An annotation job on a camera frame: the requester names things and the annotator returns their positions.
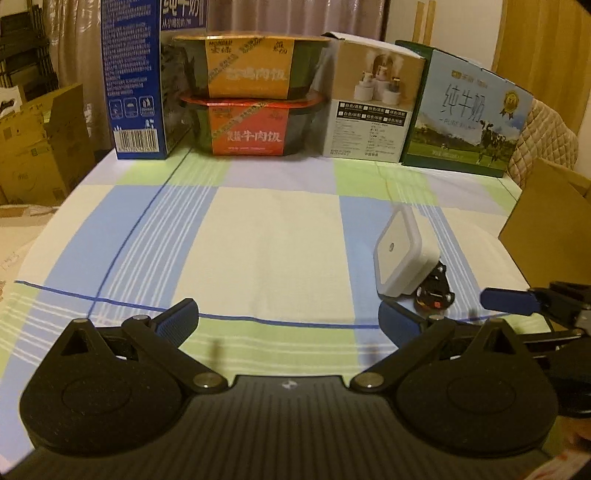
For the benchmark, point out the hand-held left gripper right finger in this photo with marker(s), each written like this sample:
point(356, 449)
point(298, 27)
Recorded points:
point(399, 321)

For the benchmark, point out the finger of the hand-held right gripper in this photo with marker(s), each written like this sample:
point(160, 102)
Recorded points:
point(554, 344)
point(508, 297)

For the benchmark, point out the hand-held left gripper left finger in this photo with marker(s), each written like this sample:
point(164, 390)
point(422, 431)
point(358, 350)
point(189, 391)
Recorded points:
point(178, 321)

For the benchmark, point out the white square night light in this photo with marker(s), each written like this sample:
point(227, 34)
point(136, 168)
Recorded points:
point(406, 251)

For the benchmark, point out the large cardboard box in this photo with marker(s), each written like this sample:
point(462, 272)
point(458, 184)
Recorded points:
point(549, 221)

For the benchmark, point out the black plug adapter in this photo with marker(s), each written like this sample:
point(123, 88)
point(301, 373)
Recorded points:
point(434, 288)

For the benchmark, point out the checked tablecloth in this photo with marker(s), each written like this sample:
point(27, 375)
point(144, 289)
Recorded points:
point(258, 240)

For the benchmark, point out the quilted beige chair cushion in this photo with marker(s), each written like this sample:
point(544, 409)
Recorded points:
point(545, 138)

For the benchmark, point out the green milk box with cows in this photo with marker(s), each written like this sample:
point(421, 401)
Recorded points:
point(466, 115)

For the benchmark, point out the orange label instant rice bowl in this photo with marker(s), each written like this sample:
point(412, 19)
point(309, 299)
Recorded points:
point(249, 129)

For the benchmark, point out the white humidifier box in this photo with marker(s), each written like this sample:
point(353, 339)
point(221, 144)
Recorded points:
point(369, 106)

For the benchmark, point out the brown cardboard carton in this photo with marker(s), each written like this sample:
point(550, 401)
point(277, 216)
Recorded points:
point(41, 147)

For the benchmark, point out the blue milk carton box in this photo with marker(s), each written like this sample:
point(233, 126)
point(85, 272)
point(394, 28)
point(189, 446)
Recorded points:
point(134, 83)

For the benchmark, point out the yellow label instant rice bowl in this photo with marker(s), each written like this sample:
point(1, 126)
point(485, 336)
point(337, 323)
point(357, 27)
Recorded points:
point(249, 64)

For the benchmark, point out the beige curtain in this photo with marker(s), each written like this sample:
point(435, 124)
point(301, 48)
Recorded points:
point(78, 41)

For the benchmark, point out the black metal rack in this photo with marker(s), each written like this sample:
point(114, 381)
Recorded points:
point(23, 46)

